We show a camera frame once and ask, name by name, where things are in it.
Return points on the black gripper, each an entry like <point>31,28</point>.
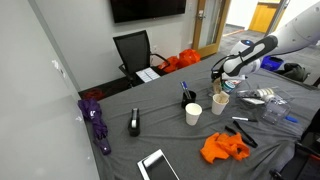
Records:
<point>216,74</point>

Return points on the wooden Merry Christmas sign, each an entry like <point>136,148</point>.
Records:
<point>217,86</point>

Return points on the white paper cup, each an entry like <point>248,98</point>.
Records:
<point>193,112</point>

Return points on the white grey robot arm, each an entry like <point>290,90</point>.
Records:
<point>300,32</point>

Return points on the white cup with wooden sticks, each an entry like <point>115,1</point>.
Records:
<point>219,101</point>

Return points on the black pen holder cup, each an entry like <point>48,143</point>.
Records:
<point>186,101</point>

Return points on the teal Ice Breakers mints tin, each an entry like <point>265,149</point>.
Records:
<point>228,86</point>

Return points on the orange bag on floor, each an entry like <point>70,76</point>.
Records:
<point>185,58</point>

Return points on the blue pen in holder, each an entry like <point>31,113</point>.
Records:
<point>185,89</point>

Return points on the black and white marker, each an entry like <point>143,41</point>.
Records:
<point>244,119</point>

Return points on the grey tablecloth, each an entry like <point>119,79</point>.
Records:
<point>163,126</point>

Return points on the white tape rolls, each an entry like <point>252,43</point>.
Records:
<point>265,94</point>

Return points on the blue recycling bin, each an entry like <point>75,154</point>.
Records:
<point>271,63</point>

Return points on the wooden glass door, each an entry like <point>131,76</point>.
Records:
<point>210,20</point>

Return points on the clear organizer tray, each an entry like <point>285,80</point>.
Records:
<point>250,96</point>

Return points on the white paper on chair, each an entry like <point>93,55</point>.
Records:
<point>147,75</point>

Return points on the small clear acrylic box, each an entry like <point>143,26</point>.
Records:
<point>275,111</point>

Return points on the orange cloth on table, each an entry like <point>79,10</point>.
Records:
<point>222,145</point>

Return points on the blue marker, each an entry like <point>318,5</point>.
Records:
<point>291,119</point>

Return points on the black mesh office chair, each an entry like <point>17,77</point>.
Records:
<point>135,53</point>

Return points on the purple folded umbrella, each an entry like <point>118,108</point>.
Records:
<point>91,111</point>

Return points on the tablet with white frame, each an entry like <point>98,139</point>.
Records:
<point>156,167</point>

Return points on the wall mounted black television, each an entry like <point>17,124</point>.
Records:
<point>131,10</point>

